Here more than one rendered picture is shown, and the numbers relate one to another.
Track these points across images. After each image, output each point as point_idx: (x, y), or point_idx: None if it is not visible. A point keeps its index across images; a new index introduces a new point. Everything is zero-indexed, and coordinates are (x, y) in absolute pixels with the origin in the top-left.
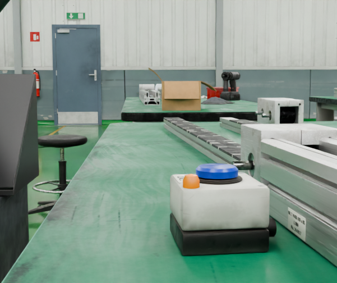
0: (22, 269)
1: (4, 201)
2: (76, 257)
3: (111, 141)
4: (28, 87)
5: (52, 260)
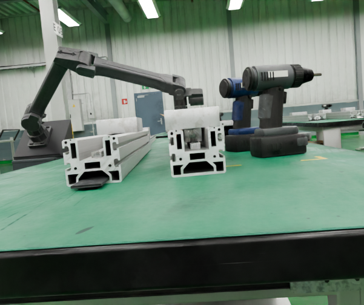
0: (48, 162)
1: (58, 158)
2: (62, 160)
3: None
4: (68, 123)
5: (56, 161)
